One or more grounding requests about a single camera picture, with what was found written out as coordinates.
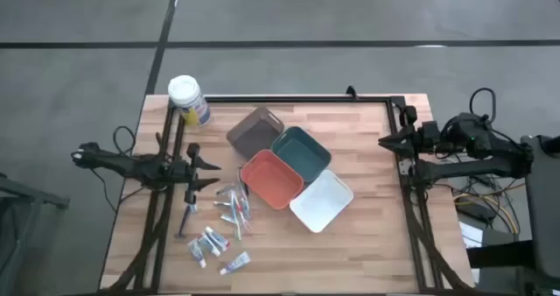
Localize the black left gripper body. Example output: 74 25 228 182
168 142 202 206

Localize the white disinfecting wipes canister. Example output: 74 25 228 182
167 74 212 128

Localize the small white toothpaste tube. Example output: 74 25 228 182
219 250 252 276
204 226 231 251
196 233 221 258
187 238 207 270

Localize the dark grey equipment cart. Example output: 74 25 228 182
520 133 560 280

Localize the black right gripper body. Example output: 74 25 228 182
400 105 443 157

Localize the black power brick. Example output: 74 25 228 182
456 201 496 223

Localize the white plastic bin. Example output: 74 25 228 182
289 169 354 234

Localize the brown plastic bin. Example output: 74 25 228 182
226 106 285 161

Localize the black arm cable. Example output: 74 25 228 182
89 125 145 213
469 87 498 124

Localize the teal plastic bin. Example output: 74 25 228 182
269 125 333 183

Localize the black stand base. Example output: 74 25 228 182
465 238 560 296

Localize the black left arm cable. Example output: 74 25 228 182
89 125 145 213

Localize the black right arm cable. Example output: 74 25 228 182
469 87 498 124

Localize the dark grey folding stand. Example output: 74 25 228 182
0 173 71 296

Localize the orange plastic bin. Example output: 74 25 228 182
240 149 305 211

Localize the yellow floor cable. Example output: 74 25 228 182
452 181 522 236

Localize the white paper sheet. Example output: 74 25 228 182
458 221 483 249

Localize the grey metal mounting plate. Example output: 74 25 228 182
396 155 415 178

